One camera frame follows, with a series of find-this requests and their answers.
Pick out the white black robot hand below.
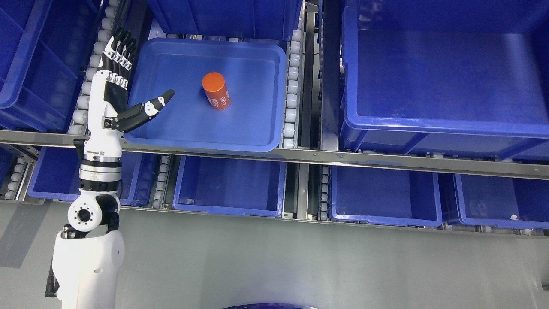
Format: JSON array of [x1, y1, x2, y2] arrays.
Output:
[[85, 27, 176, 156]]

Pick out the orange cylindrical capacitor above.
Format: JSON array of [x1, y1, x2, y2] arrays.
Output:
[[202, 72, 231, 111]]

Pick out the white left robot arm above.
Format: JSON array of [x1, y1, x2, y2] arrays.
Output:
[[45, 28, 175, 309]]

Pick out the metal roller shelf rack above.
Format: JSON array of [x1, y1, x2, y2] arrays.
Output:
[[1, 0, 548, 236]]

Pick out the blue bin upper left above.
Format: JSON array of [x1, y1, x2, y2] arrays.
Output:
[[0, 0, 102, 132]]

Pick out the shallow blue plastic tray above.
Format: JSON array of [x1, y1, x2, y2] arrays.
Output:
[[124, 38, 287, 152]]

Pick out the blue bin lower left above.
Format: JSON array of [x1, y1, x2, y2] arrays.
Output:
[[27, 147, 160, 207]]

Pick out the blue bin lower centre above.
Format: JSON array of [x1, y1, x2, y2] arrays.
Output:
[[172, 156, 287, 217]]

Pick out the blue bin top centre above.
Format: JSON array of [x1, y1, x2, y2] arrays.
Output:
[[148, 0, 303, 41]]

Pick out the blue bin lower right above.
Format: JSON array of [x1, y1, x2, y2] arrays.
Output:
[[328, 166, 443, 227]]

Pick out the large blue bin right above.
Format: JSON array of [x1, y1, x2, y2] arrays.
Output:
[[339, 0, 549, 161]]

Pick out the blue bin far right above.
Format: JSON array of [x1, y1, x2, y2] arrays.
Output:
[[451, 174, 549, 230]]

